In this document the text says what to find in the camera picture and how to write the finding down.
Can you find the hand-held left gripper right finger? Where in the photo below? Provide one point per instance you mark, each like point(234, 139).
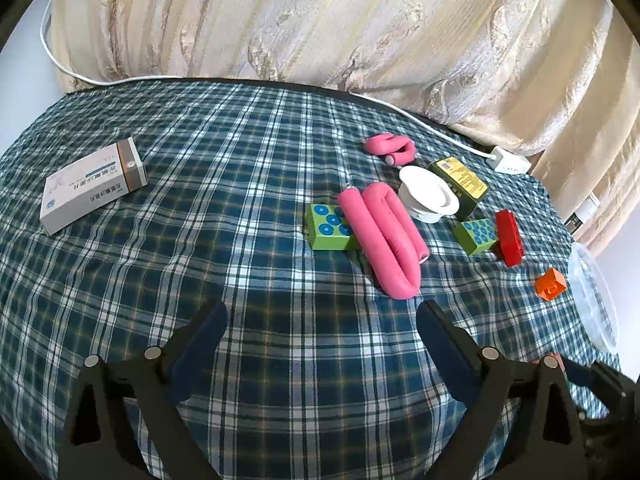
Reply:
point(445, 345)

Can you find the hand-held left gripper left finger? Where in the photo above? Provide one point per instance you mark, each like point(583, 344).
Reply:
point(200, 345)

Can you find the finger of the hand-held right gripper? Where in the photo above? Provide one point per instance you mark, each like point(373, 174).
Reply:
point(577, 374)

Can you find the clear plastic container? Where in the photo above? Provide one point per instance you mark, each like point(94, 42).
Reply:
point(592, 300)

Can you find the orange block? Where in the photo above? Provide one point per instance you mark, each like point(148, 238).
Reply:
point(550, 285)

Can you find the green block with blue dots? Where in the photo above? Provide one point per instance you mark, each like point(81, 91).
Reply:
point(330, 227)
point(477, 237)

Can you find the large pink foam roller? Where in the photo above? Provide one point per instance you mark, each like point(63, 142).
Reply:
point(390, 240)

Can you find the dark green box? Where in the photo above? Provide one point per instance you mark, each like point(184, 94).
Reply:
point(465, 185)

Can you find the white medicine box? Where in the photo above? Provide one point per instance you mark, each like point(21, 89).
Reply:
point(85, 190)

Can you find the small pink foam roller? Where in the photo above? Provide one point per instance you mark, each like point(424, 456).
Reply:
point(382, 144)

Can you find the red block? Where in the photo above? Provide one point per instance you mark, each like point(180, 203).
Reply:
point(510, 237)

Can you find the white plastic cup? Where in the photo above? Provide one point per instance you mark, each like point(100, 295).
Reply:
point(425, 190)

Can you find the blue plaid tablecloth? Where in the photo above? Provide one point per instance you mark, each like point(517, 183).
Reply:
point(200, 185)

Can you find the white and black device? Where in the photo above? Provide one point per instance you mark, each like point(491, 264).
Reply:
point(582, 210)

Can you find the white power strip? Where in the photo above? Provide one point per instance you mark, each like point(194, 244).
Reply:
point(510, 162)

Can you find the cream patterned curtain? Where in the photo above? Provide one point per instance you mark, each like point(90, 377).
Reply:
point(300, 20)

